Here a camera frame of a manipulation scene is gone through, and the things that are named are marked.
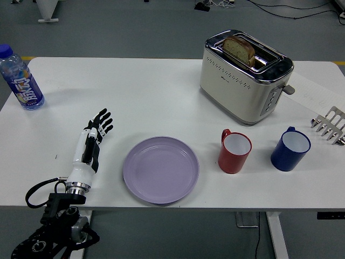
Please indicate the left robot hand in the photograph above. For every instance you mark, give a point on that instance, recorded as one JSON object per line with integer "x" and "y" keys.
{"x": 81, "y": 167}

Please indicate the purple plate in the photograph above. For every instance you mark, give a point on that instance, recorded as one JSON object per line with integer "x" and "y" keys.
{"x": 161, "y": 170}

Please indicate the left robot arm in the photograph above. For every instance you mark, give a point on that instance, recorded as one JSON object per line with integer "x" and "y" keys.
{"x": 62, "y": 210}

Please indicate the blue drink bottle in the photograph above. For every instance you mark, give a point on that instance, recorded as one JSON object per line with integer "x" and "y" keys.
{"x": 25, "y": 89}

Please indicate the red mug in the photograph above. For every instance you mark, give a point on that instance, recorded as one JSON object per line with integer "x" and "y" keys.
{"x": 230, "y": 162}

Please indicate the white stand base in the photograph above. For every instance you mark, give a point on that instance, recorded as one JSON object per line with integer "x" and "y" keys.
{"x": 47, "y": 10}

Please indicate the cream and chrome toaster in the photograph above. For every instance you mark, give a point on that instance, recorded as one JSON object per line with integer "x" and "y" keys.
{"x": 231, "y": 91}

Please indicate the grey box under table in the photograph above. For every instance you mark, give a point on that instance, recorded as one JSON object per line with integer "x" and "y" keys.
{"x": 246, "y": 219}

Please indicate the bread slice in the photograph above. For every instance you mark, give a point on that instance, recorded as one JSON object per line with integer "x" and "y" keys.
{"x": 238, "y": 50}

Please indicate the black power adapter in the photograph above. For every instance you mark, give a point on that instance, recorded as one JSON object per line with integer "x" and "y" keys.
{"x": 202, "y": 6}

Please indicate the blue mug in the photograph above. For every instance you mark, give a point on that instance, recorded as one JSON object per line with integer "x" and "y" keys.
{"x": 284, "y": 159}

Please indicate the white paper sheet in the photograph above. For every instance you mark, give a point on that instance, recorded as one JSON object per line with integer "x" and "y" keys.
{"x": 310, "y": 90}

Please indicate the metal toast rack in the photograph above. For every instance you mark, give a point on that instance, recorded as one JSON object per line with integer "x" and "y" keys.
{"x": 330, "y": 126}

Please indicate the black table control panel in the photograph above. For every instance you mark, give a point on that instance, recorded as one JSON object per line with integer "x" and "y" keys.
{"x": 330, "y": 215}

